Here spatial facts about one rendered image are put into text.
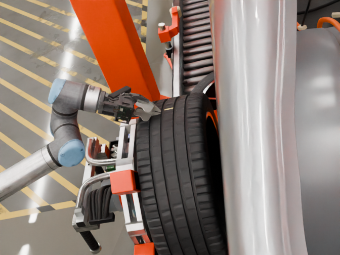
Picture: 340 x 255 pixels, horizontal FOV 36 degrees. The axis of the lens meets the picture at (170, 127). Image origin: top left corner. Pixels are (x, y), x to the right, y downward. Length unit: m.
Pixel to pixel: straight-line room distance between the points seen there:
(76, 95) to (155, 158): 0.34
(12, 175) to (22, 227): 1.62
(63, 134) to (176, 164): 0.39
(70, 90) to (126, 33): 0.40
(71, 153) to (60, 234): 1.55
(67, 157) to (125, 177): 0.20
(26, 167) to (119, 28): 0.64
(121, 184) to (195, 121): 0.32
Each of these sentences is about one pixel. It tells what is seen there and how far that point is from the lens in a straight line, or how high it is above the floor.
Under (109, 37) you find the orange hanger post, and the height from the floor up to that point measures 1.31.
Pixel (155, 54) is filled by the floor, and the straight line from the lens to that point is 4.23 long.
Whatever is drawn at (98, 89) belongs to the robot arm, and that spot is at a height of 1.33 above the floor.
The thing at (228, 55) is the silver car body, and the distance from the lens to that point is 1.08.
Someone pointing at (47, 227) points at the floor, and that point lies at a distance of 3.33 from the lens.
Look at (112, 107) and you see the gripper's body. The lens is 1.78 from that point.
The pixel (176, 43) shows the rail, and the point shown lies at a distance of 3.57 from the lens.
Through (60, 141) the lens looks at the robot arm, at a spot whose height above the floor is 1.26.
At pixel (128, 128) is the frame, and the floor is 1.11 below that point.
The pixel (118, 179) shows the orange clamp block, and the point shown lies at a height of 1.15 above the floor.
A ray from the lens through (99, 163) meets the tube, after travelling 2.00.
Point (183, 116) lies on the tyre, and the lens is 1.77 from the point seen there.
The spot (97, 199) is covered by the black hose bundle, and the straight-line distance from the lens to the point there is 1.84.
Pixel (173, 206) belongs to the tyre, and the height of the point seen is 1.05.
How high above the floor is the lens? 2.34
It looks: 42 degrees down
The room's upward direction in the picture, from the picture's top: 21 degrees counter-clockwise
